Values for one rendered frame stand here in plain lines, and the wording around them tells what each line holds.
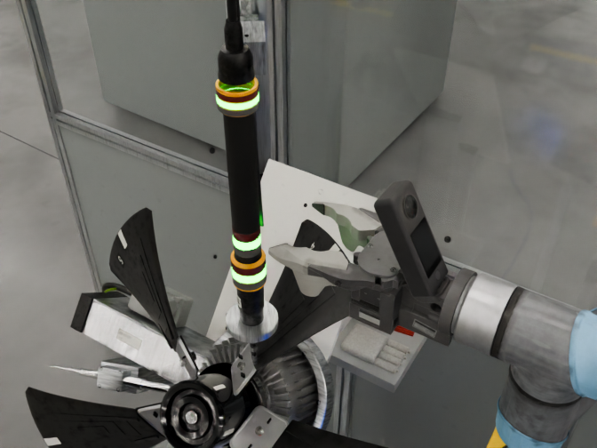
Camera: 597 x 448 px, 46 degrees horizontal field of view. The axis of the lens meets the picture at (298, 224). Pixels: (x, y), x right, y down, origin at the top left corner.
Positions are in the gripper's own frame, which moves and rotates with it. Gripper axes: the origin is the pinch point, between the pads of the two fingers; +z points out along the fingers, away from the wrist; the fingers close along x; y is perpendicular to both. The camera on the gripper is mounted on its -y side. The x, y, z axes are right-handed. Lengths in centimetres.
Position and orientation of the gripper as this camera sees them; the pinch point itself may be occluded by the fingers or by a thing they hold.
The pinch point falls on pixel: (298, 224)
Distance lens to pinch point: 78.8
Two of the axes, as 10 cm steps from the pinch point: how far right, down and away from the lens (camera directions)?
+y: 0.2, 7.6, 6.5
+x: 5.3, -5.6, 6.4
